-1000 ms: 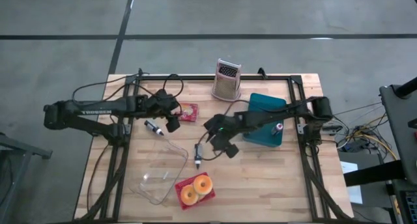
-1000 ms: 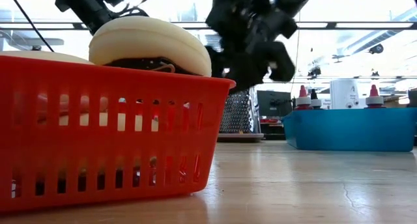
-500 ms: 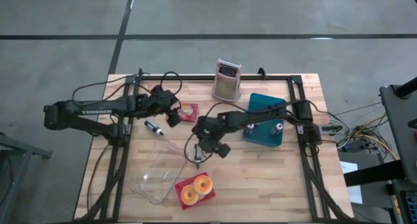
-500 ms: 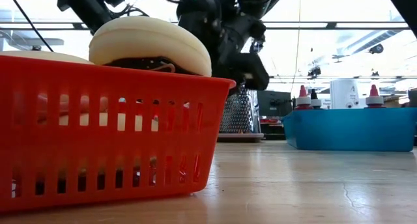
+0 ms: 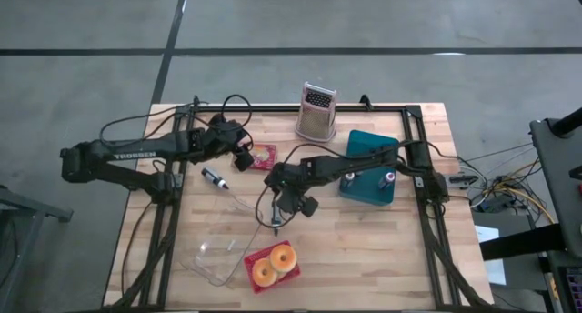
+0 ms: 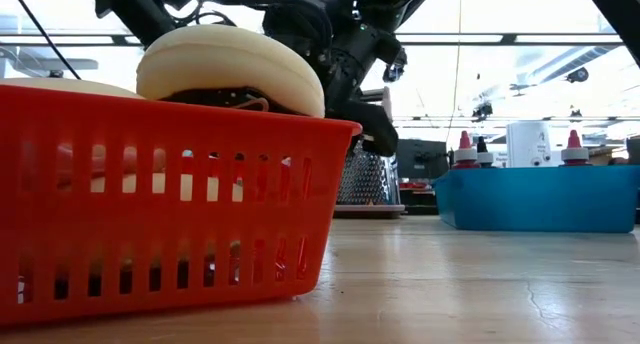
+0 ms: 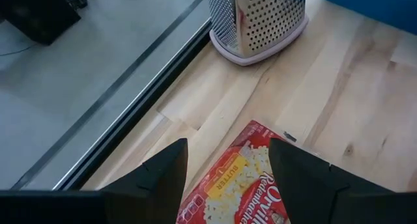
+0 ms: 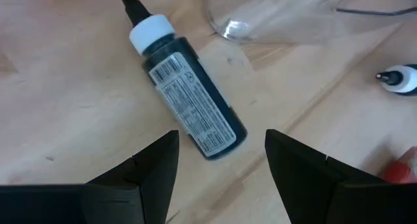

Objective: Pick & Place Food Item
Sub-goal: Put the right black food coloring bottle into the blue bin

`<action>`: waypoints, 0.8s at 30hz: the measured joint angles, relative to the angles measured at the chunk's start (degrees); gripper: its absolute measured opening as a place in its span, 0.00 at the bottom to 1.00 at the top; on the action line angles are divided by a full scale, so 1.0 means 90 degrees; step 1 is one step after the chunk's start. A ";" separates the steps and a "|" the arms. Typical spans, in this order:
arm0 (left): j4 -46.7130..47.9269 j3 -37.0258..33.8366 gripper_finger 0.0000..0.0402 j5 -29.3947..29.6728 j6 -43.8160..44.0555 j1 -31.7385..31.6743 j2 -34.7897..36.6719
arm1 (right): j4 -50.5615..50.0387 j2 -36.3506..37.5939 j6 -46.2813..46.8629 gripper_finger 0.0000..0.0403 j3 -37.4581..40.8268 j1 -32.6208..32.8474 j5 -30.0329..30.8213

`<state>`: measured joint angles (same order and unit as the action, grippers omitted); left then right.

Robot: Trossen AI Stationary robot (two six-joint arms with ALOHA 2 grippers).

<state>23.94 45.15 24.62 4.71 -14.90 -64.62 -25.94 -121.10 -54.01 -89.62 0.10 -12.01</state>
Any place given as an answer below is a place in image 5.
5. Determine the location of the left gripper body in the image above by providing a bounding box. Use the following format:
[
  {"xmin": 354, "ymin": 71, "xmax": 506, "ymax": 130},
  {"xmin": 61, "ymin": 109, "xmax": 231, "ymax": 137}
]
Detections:
[{"xmin": 199, "ymin": 114, "xmax": 254, "ymax": 162}]

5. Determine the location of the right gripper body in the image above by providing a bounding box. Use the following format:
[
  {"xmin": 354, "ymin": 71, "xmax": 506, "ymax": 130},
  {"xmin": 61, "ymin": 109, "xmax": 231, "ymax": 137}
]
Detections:
[{"xmin": 264, "ymin": 161, "xmax": 310, "ymax": 214}]

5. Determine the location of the metal box grater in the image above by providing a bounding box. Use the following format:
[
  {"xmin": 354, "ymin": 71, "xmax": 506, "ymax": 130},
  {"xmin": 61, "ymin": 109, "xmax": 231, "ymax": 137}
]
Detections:
[{"xmin": 294, "ymin": 81, "xmax": 338, "ymax": 144}]

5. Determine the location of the teal plastic bin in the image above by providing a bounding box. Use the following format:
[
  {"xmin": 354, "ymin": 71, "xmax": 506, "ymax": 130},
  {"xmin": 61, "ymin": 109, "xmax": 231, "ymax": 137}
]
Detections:
[{"xmin": 337, "ymin": 129, "xmax": 401, "ymax": 207}]

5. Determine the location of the red plastic basket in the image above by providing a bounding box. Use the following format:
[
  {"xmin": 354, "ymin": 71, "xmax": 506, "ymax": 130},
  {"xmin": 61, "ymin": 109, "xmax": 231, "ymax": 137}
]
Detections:
[{"xmin": 243, "ymin": 239, "xmax": 302, "ymax": 295}]

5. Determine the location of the clear plastic container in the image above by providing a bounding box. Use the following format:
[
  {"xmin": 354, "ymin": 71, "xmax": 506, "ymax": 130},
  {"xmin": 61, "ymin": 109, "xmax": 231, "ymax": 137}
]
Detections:
[{"xmin": 179, "ymin": 192, "xmax": 266, "ymax": 288}]

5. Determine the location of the grey metal stand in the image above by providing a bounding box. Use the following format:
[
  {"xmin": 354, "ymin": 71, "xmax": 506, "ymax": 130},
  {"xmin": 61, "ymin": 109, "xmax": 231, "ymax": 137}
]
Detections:
[{"xmin": 0, "ymin": 184, "xmax": 75, "ymax": 313}]

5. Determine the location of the white paper sheet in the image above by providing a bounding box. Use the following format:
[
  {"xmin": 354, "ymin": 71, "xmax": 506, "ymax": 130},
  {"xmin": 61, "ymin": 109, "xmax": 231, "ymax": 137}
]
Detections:
[{"xmin": 474, "ymin": 225, "xmax": 507, "ymax": 287}]

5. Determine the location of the black cart base beam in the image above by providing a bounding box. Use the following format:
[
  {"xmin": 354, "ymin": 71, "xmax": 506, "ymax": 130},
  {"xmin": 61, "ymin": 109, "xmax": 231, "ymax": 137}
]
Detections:
[{"xmin": 479, "ymin": 223, "xmax": 567, "ymax": 262}]

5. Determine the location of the grey equipment cart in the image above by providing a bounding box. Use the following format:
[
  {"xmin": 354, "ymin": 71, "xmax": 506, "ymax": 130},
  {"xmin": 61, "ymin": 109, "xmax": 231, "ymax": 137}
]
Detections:
[{"xmin": 528, "ymin": 106, "xmax": 582, "ymax": 259}]

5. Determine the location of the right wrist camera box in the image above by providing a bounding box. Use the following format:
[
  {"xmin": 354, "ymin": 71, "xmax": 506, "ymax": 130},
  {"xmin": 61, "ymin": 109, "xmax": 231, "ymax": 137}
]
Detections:
[{"xmin": 299, "ymin": 196, "xmax": 320, "ymax": 218}]

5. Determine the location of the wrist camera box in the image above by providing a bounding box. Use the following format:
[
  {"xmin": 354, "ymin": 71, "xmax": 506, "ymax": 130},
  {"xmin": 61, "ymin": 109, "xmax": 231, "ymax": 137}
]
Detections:
[
  {"xmin": 299, "ymin": 196, "xmax": 320, "ymax": 218},
  {"xmin": 233, "ymin": 148, "xmax": 256, "ymax": 172}
]

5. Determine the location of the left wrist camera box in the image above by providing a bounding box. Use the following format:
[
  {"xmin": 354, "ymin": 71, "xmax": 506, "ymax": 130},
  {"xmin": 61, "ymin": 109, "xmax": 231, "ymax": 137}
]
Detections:
[{"xmin": 233, "ymin": 148, "xmax": 256, "ymax": 172}]

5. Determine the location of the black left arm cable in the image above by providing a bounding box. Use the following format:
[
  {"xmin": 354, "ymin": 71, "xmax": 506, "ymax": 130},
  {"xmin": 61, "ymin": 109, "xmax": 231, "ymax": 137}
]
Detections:
[{"xmin": 98, "ymin": 93, "xmax": 255, "ymax": 144}]

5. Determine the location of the black aluminium table frame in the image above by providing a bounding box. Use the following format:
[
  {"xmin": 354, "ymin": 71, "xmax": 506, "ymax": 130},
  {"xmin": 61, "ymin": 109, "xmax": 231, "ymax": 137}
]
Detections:
[{"xmin": 111, "ymin": 94, "xmax": 497, "ymax": 312}]

